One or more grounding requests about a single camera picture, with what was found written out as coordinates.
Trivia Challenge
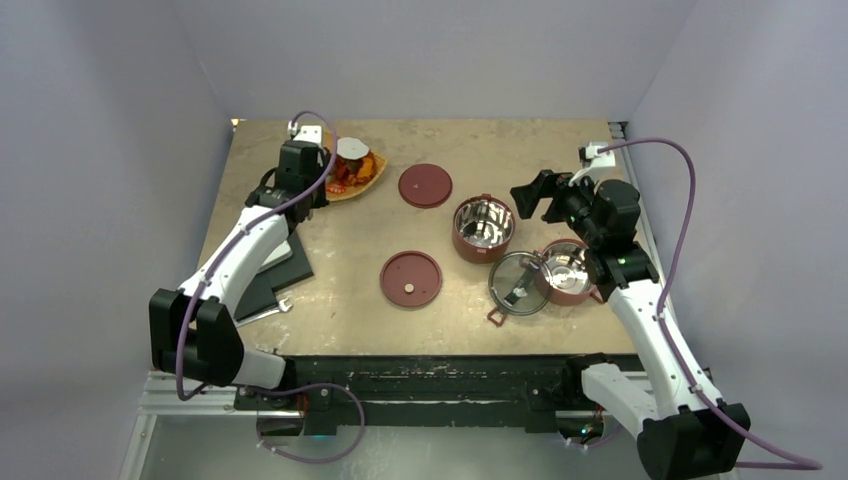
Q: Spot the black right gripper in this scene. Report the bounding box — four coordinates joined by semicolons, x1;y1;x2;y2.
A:
512;168;605;247

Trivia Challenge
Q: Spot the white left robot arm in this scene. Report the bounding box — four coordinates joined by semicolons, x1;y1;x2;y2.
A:
149;139;331;409

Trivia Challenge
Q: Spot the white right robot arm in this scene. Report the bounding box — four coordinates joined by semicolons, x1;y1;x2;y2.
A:
510;170;751;479

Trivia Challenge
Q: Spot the dark red steel lunch pot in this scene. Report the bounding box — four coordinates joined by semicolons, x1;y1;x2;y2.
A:
451;194;516;264

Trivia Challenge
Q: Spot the white small device box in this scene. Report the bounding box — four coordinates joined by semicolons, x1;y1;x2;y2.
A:
259;241;292;272

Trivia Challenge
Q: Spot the woven bamboo basket tray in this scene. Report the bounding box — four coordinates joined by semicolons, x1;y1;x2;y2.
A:
323;133;387;202

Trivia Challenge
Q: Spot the white round rice cracker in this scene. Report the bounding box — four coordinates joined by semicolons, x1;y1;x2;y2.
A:
336;137;370;161

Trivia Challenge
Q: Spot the orange fried cutlet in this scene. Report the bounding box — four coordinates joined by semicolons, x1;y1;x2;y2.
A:
353;156;378;185

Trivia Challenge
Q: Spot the glass lid with red clasp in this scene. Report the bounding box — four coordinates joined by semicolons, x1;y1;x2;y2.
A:
486;251;553;328

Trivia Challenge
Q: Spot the dark red round lid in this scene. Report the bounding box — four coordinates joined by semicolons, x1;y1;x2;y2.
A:
398;163;453;209

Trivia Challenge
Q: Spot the steel wrench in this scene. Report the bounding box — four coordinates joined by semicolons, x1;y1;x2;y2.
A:
235;298;293;328

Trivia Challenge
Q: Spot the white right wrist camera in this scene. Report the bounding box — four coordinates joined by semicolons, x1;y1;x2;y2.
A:
571;142;616;184

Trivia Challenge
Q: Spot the black network switch box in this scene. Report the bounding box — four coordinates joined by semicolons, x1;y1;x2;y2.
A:
235;233;314;321

